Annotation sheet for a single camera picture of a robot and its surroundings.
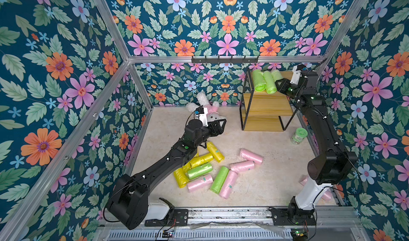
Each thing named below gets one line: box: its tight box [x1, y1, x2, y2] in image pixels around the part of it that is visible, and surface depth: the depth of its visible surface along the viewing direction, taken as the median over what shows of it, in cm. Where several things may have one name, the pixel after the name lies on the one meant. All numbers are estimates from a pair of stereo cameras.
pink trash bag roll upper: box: [239, 148, 264, 165], surface depth 93 cm
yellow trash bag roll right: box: [206, 141, 226, 163], surface depth 95 cm
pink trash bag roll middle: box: [228, 159, 256, 173], surface depth 88 cm
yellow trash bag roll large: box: [173, 166, 191, 189], surface depth 84 cm
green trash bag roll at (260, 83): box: [252, 69, 267, 92], surface depth 82 cm
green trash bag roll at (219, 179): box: [210, 165, 230, 195], surface depth 84 cm
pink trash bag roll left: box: [186, 174, 214, 193], surface depth 82 cm
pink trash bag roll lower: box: [218, 169, 238, 200], surface depth 82 cm
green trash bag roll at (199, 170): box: [186, 163, 214, 180], surface depth 88 cm
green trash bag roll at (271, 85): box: [263, 70, 278, 95], surface depth 80 cm
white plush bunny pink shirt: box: [185, 91, 225, 123], surface depth 113 cm
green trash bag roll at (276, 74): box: [270, 69, 284, 83], surface depth 84 cm
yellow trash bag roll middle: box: [189, 153, 214, 169], surface depth 90 cm
